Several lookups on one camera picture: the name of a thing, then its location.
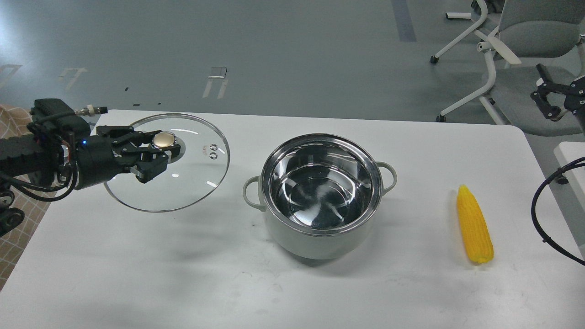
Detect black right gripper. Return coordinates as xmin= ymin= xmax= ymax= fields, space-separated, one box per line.
xmin=530 ymin=64 xmax=585 ymax=124

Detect black cable right side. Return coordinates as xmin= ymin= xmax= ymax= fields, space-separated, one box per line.
xmin=531 ymin=157 xmax=585 ymax=266

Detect yellow corn cob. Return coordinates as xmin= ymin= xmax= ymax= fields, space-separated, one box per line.
xmin=456 ymin=185 xmax=495 ymax=264

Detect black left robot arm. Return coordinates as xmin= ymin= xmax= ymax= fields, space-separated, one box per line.
xmin=0 ymin=99 xmax=183 ymax=235

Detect glass pot lid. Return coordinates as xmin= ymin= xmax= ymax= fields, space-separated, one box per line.
xmin=104 ymin=114 xmax=230 ymax=212

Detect grey steel cooking pot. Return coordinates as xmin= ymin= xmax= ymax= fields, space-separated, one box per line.
xmin=242 ymin=133 xmax=398 ymax=260

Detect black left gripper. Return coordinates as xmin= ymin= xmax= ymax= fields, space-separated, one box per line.
xmin=75 ymin=125 xmax=170 ymax=190

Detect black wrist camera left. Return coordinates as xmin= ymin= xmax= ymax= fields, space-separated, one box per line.
xmin=30 ymin=98 xmax=108 ymax=135

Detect grey office chair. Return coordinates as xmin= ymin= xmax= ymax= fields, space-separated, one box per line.
xmin=430 ymin=0 xmax=585 ymax=137

